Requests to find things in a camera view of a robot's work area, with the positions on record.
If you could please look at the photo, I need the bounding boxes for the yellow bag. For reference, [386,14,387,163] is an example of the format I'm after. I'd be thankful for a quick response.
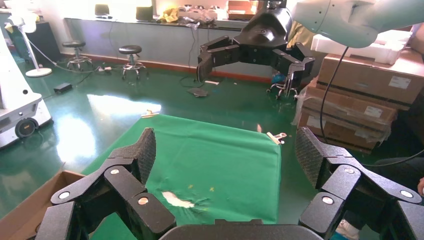
[159,7,180,23]

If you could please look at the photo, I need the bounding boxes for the metal caster chair base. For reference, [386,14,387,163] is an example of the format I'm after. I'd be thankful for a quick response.
[267,64,299,101]

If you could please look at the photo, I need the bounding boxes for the person in dark trousers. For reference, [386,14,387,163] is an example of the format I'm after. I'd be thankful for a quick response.
[336,96,424,240]

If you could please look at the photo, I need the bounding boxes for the white foam block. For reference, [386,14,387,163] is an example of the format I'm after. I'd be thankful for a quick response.
[310,30,413,66]

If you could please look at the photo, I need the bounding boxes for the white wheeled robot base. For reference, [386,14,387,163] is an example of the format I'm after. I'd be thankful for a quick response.
[0,28,54,150]

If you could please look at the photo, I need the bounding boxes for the plastic-wrapped brown carton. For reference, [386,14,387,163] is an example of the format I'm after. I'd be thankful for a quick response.
[302,77,398,126]
[297,109,392,154]

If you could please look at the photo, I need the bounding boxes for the cardboard box on workbench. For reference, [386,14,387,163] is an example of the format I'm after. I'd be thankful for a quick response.
[226,0,260,21]

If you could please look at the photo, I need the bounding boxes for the pile of white parts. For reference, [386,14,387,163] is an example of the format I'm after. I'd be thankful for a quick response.
[177,4,229,26]

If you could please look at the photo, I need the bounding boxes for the white pedestal fan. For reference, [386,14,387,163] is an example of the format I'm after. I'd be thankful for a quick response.
[6,13,54,79]

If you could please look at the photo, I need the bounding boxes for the green tablecloth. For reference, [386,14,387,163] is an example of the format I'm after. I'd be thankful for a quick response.
[81,114,282,240]

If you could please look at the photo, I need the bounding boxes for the black box device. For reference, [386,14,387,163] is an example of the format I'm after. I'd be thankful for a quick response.
[94,3,111,17]
[135,5,154,23]

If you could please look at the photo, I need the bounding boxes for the black flat floor plate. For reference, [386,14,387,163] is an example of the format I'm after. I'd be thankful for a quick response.
[187,87,210,99]

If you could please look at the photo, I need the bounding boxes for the metal binder clip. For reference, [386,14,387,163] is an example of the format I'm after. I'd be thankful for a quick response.
[265,131,288,145]
[140,109,161,119]

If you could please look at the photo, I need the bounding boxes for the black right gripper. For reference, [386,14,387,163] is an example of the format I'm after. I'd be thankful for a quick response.
[196,7,316,83]

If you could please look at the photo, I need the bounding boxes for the large brown shipping carton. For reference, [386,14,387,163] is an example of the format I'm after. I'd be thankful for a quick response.
[317,49,424,111]

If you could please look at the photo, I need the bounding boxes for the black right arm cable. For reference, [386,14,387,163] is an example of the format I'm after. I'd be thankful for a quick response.
[318,46,424,168]

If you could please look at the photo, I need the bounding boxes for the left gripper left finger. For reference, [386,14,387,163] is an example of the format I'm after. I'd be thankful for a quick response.
[34,127,177,240]

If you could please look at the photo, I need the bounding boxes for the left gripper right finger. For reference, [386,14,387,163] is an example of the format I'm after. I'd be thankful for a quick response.
[294,126,424,240]

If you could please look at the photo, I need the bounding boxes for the open brown cardboard box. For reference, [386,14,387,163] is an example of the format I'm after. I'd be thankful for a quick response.
[0,170,85,240]

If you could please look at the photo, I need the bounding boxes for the long grey workbench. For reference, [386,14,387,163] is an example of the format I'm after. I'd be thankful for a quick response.
[63,17,276,79]

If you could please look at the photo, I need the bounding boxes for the round black swivel stool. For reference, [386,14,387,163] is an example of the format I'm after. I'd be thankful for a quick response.
[62,40,94,71]
[118,44,149,81]

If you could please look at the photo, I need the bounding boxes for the black power brick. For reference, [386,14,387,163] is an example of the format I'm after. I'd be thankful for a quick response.
[53,82,73,94]

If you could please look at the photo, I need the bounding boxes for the black cabinet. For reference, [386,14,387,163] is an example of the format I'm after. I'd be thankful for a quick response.
[28,21,63,64]

